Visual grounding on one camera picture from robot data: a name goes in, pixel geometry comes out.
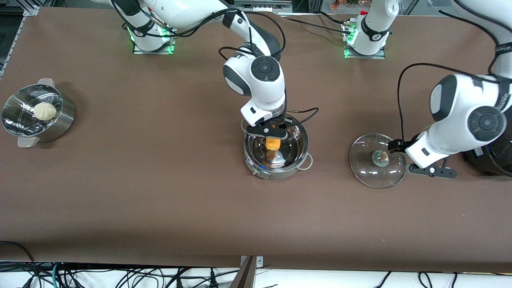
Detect yellow corn cob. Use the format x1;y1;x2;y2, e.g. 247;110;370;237
265;124;281;160

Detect round glass pot lid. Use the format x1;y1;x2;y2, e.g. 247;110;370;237
348;133;407;189

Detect steel steamer pot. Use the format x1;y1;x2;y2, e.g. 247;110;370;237
1;78;76;148

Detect black rice cooker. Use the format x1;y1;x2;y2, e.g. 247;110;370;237
462;138;512;177

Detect brown table cover sheet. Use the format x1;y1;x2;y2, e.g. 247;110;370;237
0;8;512;273

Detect grey metal box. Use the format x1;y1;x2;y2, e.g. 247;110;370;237
233;0;292;12

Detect dark metal pole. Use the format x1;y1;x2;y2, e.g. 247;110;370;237
230;256;256;288

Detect white steamed bun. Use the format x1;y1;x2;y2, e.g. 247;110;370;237
33;102;57;121

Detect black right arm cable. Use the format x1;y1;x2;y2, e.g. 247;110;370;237
110;0;319;125

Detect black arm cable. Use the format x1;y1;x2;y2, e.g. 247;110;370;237
397;0;512;141
110;0;319;125

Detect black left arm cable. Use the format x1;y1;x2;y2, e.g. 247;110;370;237
397;0;512;141

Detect steel pot pale green handles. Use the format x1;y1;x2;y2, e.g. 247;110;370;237
241;115;314;180

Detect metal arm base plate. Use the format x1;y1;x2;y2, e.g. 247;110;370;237
133;18;176;54
342;24;386;60

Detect green cable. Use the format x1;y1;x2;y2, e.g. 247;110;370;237
50;262;64;288

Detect aluminium frame profile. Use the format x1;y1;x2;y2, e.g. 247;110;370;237
23;0;54;16

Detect grey table edge rail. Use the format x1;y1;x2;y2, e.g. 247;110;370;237
0;16;24;78

